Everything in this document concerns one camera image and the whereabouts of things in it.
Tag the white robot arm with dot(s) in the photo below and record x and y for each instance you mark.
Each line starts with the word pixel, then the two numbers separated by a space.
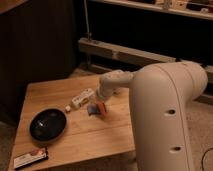
pixel 158 94

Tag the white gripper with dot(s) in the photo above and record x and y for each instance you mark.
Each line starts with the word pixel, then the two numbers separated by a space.
pixel 101 93

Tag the black white snack box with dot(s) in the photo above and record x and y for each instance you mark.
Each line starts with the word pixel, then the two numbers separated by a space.
pixel 30 158

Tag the white wall shelf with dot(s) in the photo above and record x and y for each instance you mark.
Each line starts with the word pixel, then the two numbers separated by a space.
pixel 156 8

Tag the black ceramic bowl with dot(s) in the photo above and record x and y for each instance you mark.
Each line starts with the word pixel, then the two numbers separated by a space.
pixel 47 125

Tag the grey baseboard rail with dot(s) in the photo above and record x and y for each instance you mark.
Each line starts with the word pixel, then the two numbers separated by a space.
pixel 121 53

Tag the metal pole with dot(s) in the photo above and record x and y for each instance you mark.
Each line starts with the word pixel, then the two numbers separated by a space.
pixel 88 32

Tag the blue grey sponge piece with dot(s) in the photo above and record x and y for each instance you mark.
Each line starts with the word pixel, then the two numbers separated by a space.
pixel 92 109

